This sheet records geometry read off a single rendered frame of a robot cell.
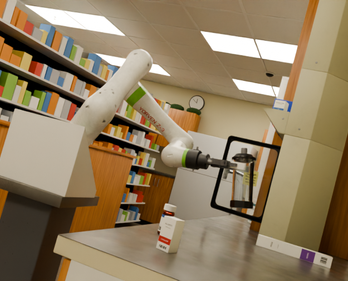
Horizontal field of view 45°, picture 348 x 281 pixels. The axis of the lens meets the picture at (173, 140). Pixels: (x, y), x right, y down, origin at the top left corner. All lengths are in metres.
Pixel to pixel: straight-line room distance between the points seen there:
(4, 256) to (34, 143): 0.44
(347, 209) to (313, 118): 0.55
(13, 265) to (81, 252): 0.80
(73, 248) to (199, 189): 6.08
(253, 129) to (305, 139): 5.74
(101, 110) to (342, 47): 1.07
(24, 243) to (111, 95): 0.65
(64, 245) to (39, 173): 0.69
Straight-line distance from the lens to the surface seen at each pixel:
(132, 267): 0.88
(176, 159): 1.96
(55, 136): 1.59
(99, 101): 1.66
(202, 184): 6.95
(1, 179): 1.66
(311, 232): 1.94
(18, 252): 1.70
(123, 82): 1.81
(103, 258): 0.91
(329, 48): 1.96
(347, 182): 2.22
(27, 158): 1.65
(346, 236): 2.22
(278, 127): 1.87
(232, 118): 7.69
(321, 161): 1.91
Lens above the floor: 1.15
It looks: 3 degrees up
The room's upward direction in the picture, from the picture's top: 15 degrees clockwise
